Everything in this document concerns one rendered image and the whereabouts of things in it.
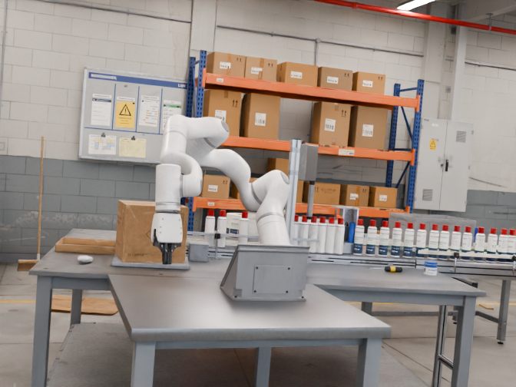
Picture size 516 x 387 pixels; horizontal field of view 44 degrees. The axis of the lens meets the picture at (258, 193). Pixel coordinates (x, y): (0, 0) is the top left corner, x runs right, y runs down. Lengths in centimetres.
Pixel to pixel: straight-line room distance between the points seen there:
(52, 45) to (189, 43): 156
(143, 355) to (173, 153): 69
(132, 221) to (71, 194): 461
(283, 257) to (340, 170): 595
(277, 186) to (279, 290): 46
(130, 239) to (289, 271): 86
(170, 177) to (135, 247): 94
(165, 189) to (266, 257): 55
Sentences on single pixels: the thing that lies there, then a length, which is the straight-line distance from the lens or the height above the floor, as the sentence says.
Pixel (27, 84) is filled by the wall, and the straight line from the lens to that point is 760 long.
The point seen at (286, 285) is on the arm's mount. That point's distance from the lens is 251.
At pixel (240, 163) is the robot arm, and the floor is 135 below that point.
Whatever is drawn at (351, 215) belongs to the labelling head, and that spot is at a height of 109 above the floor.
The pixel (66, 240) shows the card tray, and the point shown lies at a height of 85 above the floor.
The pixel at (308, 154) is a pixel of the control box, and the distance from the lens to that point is 336.
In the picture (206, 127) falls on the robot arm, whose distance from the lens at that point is 247.
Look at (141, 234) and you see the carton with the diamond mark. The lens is 302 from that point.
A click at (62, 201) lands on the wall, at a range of 760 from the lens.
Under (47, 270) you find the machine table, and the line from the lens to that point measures 287.
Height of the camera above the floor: 137
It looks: 3 degrees down
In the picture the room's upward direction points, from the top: 5 degrees clockwise
